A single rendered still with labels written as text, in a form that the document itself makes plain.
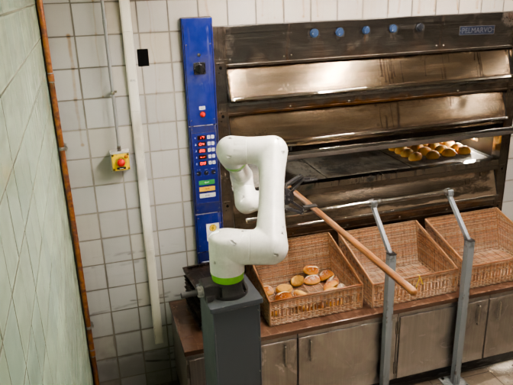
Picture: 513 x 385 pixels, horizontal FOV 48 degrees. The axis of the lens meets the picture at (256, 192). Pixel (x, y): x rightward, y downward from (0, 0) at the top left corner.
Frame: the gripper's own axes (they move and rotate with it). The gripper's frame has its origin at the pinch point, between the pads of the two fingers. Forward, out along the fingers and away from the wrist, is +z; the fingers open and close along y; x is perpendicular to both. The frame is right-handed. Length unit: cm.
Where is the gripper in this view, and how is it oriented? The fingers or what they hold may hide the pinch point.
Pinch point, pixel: (314, 192)
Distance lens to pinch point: 280.9
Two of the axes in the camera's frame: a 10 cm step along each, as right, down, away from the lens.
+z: 9.5, -1.3, 2.8
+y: 0.3, 9.4, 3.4
